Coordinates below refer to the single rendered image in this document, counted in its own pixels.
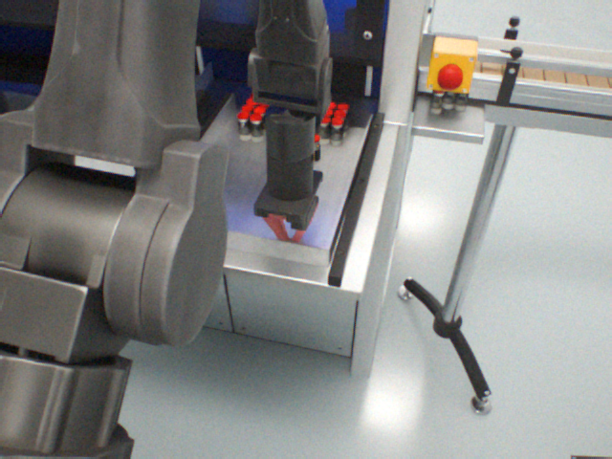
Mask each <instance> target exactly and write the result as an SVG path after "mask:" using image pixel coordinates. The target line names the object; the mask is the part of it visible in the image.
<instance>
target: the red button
mask: <svg viewBox="0 0 612 459"><path fill-rule="evenodd" d="M437 82H438V84H439V87H440V88H442V89H443V90H447V91H453V90H456V89H458V88H459V87H460V86H461V85H462V82H463V71H462V69H461V68H460V67H459V66H457V65H454V64H448V65H445V66H443V67H442V68H441V69H440V70H439V72H438V76H437Z"/></svg>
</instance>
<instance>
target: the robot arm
mask: <svg viewBox="0 0 612 459"><path fill-rule="evenodd" d="M200 2H201V0H59V8H58V17H57V23H55V37H54V43H53V47H52V52H51V57H50V62H49V66H48V70H47V75H46V77H45V82H44V86H43V89H42V93H41V94H40V96H39V97H38V98H37V100H36V102H35V106H34V108H33V111H26V110H18V111H11V112H8V114H4V115H2V116H0V459H131V456H132V452H133V448H134V445H135V440H134V439H132V438H131V437H129V436H128V433H127V431H126V429H125V428H124V427H123V426H122V425H120V424H119V423H118V419H119V416H120V409H121V405H122V402H123V397H124V393H125V389H126V386H127V382H128V378H129V374H130V370H131V367H132V363H133V361H131V359H128V358H125V357H123V356H121V355H119V353H120V351H121V350H122V349H123V348H124V347H125V345H126V344H127V343H128V342H129V341H130V340H131V339H132V340H135V341H139V342H143V343H147V344H151V345H162V344H167V345H171V346H175V347H184V346H186V345H187V344H190V343H191V342H192V341H193V340H194V339H195V338H196V336H197V335H198V334H199V332H200V331H201V329H202V327H203V325H204V324H205V322H206V320H207V317H208V313H209V311H210V309H211V306H212V304H213V301H214V298H215V296H216V293H217V289H218V286H219V282H220V279H221V274H222V271H223V270H224V266H225V260H226V253H227V246H228V214H227V208H226V204H225V202H224V192H225V185H226V177H227V170H228V163H229V154H230V153H229V151H228V150H227V149H226V148H225V147H224V146H221V145H215V144H209V143H204V142H199V139H200V129H201V128H200V124H199V122H198V118H197V109H196V97H195V40H196V28H197V18H199V9H200ZM255 36H256V44H257V48H252V50H251V53H250V58H249V65H248V86H250V87H252V102H254V103H259V104H265V105H270V107H268V108H267V109H266V111H265V120H266V163H267V182H266V184H265V186H264V187H263V189H262V191H261V193H260V194H259V196H258V198H257V199H256V201H255V203H254V205H253V207H254V215H255V216H257V217H262V218H263V219H264V221H265V222H266V223H267V224H268V226H269V227H270V228H271V229H272V231H273V232H274V234H275V236H277V238H278V239H283V240H288V241H294V242H299V241H300V239H302V236H303V235H304V233H305V232H306V230H307V228H309V226H310V225H311V223H312V221H313V218H314V216H315V211H316V210H317V206H318V196H316V194H317V190H318V188H319V184H320V182H322V177H323V173H322V172H321V171H317V170H314V149H315V132H316V131H317V129H318V128H319V126H320V124H321V122H322V120H323V118H324V116H325V114H326V112H328V110H329V108H330V105H331V102H332V95H331V82H332V73H333V62H334V61H333V58H332V57H329V50H330V31H329V30H327V14H326V9H325V8H324V6H323V2H322V0H259V14H258V23H257V28H256V31H255ZM77 156H80V157H85V158H90V159H95V160H101V161H106V162H110V163H115V164H125V165H130V166H135V167H137V168H138V173H137V178H135V177H130V175H126V176H125V174H120V173H115V172H110V171H105V170H100V169H95V168H91V167H86V166H81V165H76V158H77ZM284 220H286V222H288V223H291V229H294V230H296V231H295V234H294V235H293V238H292V239H290V238H289V235H288V232H287V230H286V227H285V224H284Z"/></svg>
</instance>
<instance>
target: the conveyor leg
mask: <svg viewBox="0 0 612 459"><path fill-rule="evenodd" d="M489 123H494V128H493V130H492V136H491V140H490V143H489V148H488V151H487V155H486V158H485V161H484V164H483V168H482V171H481V175H480V178H479V183H478V186H477V189H476V192H475V196H474V199H473V203H472V206H471V211H470V217H469V220H468V223H467V226H466V230H465V233H464V238H462V241H461V245H460V248H459V252H458V254H457V258H456V261H455V266H454V269H453V273H452V276H451V280H450V282H449V286H448V293H447V296H446V300H445V303H444V307H443V310H442V314H441V319H442V321H443V322H444V323H445V324H447V325H453V324H455V323H456V322H457V319H458V317H459V314H460V311H461V308H462V305H463V301H464V298H466V295H467V291H468V288H469V285H470V281H471V278H472V275H473V272H474V269H475V266H476V262H477V259H478V255H479V252H480V250H481V247H482V244H483V241H484V238H485V234H486V231H487V228H488V225H489V222H490V220H491V217H492V211H493V207H494V204H495V201H496V198H497V195H498V192H499V189H501V187H502V184H503V181H504V178H505V174H506V170H507V167H508V164H509V161H510V158H511V156H512V153H513V150H514V145H515V141H516V138H517V135H518V132H519V128H520V127H524V128H532V129H534V128H533V127H526V126H518V125H509V124H503V123H495V122H489Z"/></svg>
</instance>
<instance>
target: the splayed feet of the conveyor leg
mask: <svg viewBox="0 0 612 459"><path fill-rule="evenodd" d="M398 295H399V296H400V297H401V298H402V299H408V300H409V299H413V298H414V297H416V298H417V299H418V300H419V301H421V302H422V303H423V304H424V305H425V306H426V307H427V308H428V310H429V311H430V312H431V313H432V314H433V316H434V317H435V318H434V319H433V323H432V329H433V331H434V333H435V334H437V335H438V336H440V337H442V338H444V339H449V340H450V341H451V343H452V345H453V347H454V348H455V350H456V353H457V355H458V357H459V359H460V361H461V362H462V365H463V367H464V369H465V371H466V373H467V376H468V378H469V380H470V384H471V386H472V389H473V391H474V394H475V396H473V397H472V398H471V400H470V407H471V409H472V410H473V411H474V412H475V413H477V414H480V415H487V414H489V413H490V412H491V411H492V402H491V401H490V399H488V397H489V396H490V395H492V393H491V390H490V388H489V385H488V383H487V381H486V379H485V377H484V375H483V372H482V370H481V368H480V366H479V364H478V361H477V359H476V357H475V356H474V353H473V351H472V349H471V347H470V344H469V343H468V342H467V341H466V339H465V337H464V336H463V334H462V332H461V331H460V328H461V325H462V318H461V316H460V314H459V317H458V319H457V322H456V323H455V324H453V325H447V324H445V323H444V322H443V321H442V319H441V314H442V310H443V307H444V306H443V304H442V303H441V302H440V301H439V300H438V299H437V298H436V297H435V296H434V295H432V294H431V293H430V292H428V291H427V289H426V288H425V287H423V286H422V285H421V284H420V283H419V282H417V281H416V280H415V279H414V278H411V277H409V278H408V279H407V280H406V281H405V282H404V284H403V285H401V286H400V287H399V289H398Z"/></svg>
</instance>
